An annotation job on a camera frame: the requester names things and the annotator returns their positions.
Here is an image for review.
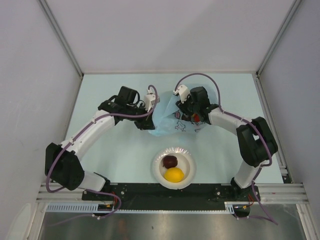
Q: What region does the light blue plastic bag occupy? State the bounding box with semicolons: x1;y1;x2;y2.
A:
149;83;218;137

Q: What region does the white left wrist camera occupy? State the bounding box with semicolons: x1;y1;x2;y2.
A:
143;93;160;112

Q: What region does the white paper plate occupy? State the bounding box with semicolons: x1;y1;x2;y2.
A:
151;147;197;190

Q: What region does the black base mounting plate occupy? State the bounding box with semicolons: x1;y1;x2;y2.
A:
81;182;261;211

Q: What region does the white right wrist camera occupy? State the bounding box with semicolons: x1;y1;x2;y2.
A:
173;85;190;103

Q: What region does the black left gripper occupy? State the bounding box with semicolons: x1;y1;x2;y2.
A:
125;102;155;131

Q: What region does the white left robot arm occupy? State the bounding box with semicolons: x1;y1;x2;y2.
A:
44;85;159;200

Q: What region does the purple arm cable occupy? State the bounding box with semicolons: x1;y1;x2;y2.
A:
46;84;161;227
174;72;280;226

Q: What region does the yellow fake lemon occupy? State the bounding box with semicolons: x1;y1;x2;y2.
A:
164;167;185;183

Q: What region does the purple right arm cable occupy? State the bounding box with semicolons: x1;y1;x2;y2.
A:
174;72;280;226

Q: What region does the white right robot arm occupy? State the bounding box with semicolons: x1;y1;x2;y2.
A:
173;84;278;201

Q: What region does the white slotted cable duct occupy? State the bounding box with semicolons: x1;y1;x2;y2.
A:
46;202;114;213

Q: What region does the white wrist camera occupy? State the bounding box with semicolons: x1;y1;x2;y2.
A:
173;85;190;103
143;93;160;112

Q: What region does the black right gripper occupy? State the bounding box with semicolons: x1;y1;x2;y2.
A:
175;91;200;118

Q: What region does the dark red fake plum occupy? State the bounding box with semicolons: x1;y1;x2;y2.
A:
162;155;178;169

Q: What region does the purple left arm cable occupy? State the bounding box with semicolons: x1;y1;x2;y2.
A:
46;84;161;227

